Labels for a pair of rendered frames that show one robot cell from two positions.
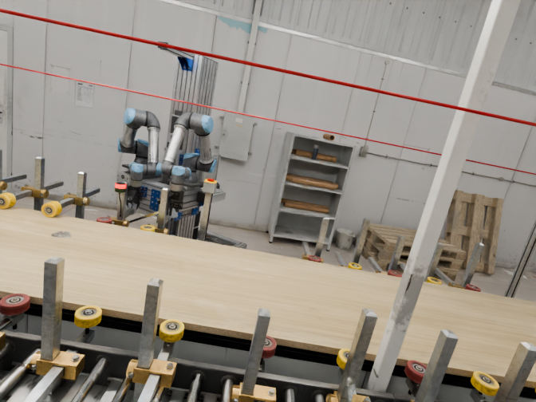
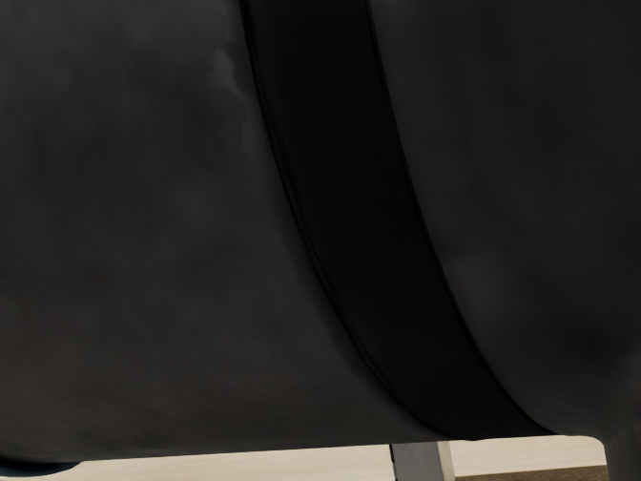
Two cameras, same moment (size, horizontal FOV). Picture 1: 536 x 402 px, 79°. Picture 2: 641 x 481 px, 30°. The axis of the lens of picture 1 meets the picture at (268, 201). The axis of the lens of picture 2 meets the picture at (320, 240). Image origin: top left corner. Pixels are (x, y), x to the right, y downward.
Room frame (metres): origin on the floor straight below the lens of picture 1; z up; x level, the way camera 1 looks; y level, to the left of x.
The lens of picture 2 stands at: (2.74, 0.65, 1.18)
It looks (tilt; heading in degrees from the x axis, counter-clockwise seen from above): 3 degrees down; 202
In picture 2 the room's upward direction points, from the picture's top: 10 degrees counter-clockwise
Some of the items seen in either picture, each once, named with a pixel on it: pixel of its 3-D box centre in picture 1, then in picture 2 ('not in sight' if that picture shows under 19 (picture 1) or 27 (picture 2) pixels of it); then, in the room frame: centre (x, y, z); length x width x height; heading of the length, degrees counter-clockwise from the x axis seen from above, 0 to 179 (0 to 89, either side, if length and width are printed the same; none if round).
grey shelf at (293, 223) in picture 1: (308, 191); not in sight; (4.58, -0.54, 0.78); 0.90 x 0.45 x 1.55; 99
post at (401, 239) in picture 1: (392, 269); not in sight; (1.97, -0.88, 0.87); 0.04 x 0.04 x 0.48; 3
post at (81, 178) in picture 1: (80, 210); not in sight; (1.86, 1.12, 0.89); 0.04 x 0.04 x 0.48; 3
